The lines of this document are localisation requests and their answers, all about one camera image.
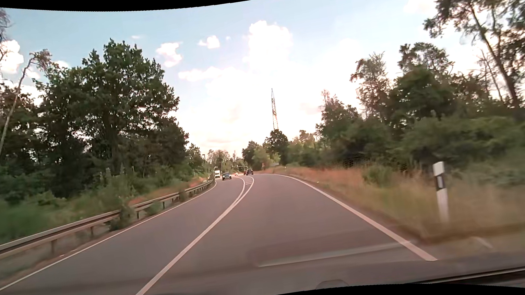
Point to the road markings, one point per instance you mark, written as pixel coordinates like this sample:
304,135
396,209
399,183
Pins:
189,247

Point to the row of trees and bushes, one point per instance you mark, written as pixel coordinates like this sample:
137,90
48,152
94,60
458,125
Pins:
444,110

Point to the white lorry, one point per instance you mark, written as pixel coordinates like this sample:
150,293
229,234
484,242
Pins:
217,173

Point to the dark car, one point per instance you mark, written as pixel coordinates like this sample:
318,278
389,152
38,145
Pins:
249,172

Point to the red and white mast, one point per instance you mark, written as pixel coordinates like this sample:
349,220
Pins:
273,109

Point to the grey asphalt road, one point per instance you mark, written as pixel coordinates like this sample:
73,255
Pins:
278,218

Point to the white marker post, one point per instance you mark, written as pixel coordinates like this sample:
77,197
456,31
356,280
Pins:
441,191

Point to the silver car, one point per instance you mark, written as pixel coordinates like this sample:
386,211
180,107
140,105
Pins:
226,176

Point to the metal guard rail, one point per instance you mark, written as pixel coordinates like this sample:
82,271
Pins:
71,228

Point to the grass verge behind guard rail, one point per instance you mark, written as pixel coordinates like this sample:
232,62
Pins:
18,220

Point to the dry grass verge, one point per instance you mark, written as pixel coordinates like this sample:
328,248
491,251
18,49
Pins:
404,194

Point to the wood of green trees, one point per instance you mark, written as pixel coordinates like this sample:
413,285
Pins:
97,120

